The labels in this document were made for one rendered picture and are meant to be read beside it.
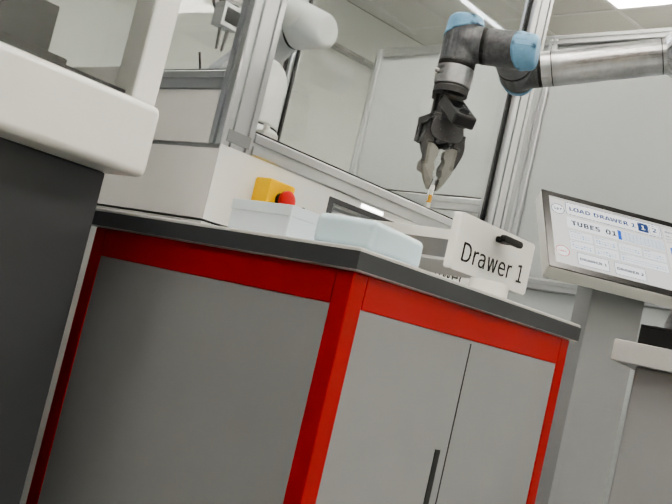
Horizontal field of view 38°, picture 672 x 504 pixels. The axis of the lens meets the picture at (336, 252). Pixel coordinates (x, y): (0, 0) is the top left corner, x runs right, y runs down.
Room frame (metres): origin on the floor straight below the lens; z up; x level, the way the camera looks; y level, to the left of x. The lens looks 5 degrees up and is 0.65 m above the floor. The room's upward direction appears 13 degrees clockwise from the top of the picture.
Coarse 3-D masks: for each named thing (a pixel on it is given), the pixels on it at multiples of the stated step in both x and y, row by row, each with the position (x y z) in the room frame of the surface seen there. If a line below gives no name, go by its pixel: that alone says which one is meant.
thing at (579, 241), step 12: (576, 240) 2.66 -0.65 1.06; (588, 240) 2.67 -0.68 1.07; (600, 240) 2.69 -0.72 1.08; (612, 240) 2.70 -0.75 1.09; (588, 252) 2.64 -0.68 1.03; (600, 252) 2.65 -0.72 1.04; (612, 252) 2.67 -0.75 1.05; (624, 252) 2.68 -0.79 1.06; (636, 252) 2.69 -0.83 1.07; (648, 252) 2.70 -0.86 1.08; (636, 264) 2.66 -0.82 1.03; (648, 264) 2.67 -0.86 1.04; (660, 264) 2.69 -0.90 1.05
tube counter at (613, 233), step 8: (608, 232) 2.72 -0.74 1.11; (616, 232) 2.73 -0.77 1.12; (624, 232) 2.73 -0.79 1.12; (624, 240) 2.71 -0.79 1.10; (632, 240) 2.72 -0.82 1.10; (640, 240) 2.73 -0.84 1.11; (648, 240) 2.74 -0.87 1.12; (656, 240) 2.75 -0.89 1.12; (656, 248) 2.72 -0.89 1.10; (664, 248) 2.73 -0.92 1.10
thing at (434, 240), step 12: (396, 228) 1.91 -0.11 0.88; (408, 228) 1.89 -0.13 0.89; (420, 228) 1.87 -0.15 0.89; (432, 228) 1.85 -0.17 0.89; (420, 240) 1.87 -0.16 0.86; (432, 240) 1.85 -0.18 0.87; (444, 240) 1.83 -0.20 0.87; (432, 252) 1.84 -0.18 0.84; (444, 252) 1.83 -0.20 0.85; (420, 264) 2.02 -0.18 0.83; (432, 264) 1.96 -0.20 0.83; (468, 276) 2.04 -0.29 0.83
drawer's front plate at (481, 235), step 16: (464, 224) 1.80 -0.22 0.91; (480, 224) 1.84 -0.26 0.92; (448, 240) 1.80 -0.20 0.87; (464, 240) 1.81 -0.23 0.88; (480, 240) 1.85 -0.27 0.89; (448, 256) 1.80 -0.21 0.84; (464, 256) 1.82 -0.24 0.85; (480, 256) 1.86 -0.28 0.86; (496, 256) 1.90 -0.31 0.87; (512, 256) 1.95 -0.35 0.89; (528, 256) 1.99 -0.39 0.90; (464, 272) 1.83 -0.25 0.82; (480, 272) 1.87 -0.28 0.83; (496, 272) 1.91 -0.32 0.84; (512, 272) 1.96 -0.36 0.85; (528, 272) 2.01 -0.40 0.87; (512, 288) 1.97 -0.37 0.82
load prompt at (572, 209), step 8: (568, 208) 2.74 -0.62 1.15; (576, 208) 2.75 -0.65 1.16; (584, 208) 2.76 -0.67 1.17; (584, 216) 2.73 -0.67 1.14; (592, 216) 2.74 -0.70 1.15; (600, 216) 2.75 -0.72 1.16; (608, 216) 2.76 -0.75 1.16; (616, 216) 2.77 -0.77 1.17; (608, 224) 2.74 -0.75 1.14; (616, 224) 2.75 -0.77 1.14; (624, 224) 2.76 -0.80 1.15; (632, 224) 2.77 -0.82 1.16; (640, 224) 2.78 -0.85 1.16; (648, 224) 2.78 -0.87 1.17; (640, 232) 2.75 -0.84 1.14; (648, 232) 2.76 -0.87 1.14; (656, 232) 2.77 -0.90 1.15
